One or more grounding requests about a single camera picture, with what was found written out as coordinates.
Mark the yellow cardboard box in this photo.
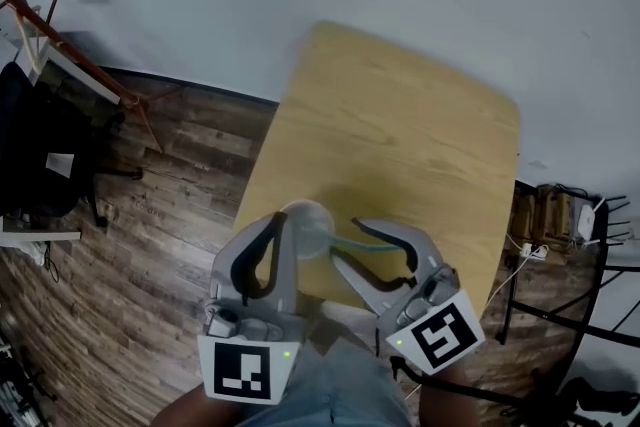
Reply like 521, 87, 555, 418
512, 183, 576, 239

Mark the person's left forearm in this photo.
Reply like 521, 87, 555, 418
149, 387, 251, 427

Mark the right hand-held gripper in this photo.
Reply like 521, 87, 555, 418
330, 218, 487, 376

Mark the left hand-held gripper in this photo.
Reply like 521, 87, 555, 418
197, 212, 305, 406

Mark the person's right forearm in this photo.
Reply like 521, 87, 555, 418
418, 367, 484, 427

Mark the teal straw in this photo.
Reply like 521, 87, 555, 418
327, 234, 404, 255

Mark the black metal stand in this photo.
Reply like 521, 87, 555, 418
497, 179, 640, 427

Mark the clear plastic cup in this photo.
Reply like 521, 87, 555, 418
279, 198, 337, 261

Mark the black tripod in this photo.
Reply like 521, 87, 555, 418
0, 314, 56, 427

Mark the black office chair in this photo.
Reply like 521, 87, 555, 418
0, 61, 145, 230

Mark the white paper tag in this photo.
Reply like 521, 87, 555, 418
44, 151, 76, 180

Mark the person's light blue shirt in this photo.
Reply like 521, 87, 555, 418
234, 302, 416, 427

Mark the white power strip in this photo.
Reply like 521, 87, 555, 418
518, 242, 550, 261

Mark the white router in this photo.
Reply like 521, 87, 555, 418
574, 196, 610, 241

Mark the red-brown wooden coat rack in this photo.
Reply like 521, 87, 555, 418
0, 0, 187, 154

